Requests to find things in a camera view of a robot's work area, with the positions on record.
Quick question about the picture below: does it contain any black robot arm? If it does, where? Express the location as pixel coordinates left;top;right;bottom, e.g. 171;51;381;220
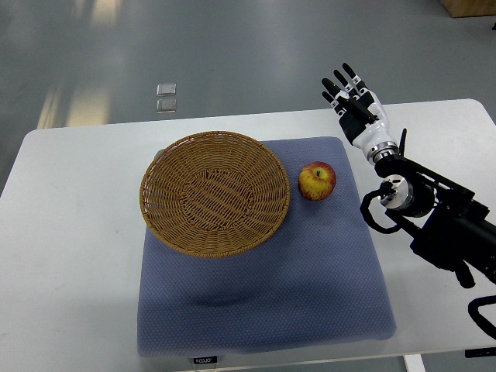
374;136;495;288

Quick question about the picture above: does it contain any lower floor socket plate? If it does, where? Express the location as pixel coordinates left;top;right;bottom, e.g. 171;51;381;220
157;98;177;113

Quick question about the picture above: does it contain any red yellow apple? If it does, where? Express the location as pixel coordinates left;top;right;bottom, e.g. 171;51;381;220
298;161;337;202

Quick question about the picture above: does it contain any floor socket plate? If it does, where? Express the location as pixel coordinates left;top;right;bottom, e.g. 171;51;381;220
157;98;177;113
156;83;177;96

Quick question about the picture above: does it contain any wooden box corner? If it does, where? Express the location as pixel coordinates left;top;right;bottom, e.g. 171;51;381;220
440;0;495;18

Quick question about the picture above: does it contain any blue grey cushion mat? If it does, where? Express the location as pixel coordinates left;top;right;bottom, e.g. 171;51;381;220
137;136;396;357

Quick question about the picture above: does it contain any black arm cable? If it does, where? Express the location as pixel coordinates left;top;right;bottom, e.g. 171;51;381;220
360;181;404;235

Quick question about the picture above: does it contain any black cable lower right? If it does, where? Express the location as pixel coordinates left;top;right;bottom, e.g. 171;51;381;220
467;294;496;344

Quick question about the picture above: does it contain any upper floor socket plate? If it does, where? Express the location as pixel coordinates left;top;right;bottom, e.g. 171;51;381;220
156;83;177;96

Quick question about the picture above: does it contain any brown wicker basket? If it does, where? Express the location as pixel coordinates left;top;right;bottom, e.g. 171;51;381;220
139;131;291;258

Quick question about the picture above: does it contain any white table leg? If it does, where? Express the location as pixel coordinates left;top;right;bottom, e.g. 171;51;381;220
403;354;426;372

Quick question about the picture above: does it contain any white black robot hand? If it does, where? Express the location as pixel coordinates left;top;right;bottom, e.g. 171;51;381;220
322;63;399;164

